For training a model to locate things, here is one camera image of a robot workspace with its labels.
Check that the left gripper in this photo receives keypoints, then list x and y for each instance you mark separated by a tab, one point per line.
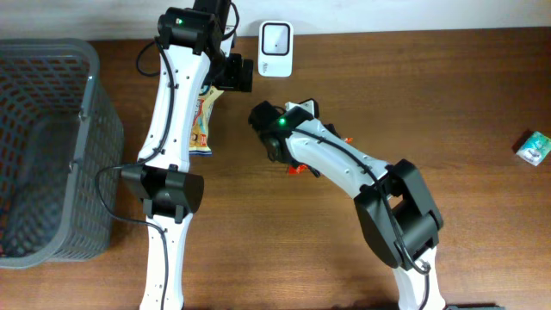
238	77

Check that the red snack bag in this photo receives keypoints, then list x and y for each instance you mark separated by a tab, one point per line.
296	170

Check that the yellow chip bag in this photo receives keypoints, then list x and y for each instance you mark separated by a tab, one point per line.
198	142

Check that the teal tissue pack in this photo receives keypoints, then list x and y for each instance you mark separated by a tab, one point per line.
535	148

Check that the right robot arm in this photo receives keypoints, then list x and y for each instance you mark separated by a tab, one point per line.
398	216

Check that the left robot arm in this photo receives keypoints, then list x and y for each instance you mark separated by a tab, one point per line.
194	46

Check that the white barcode scanner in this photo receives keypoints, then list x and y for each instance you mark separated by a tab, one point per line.
275	49

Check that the grey plastic basket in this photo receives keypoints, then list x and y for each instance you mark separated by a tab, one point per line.
60	140

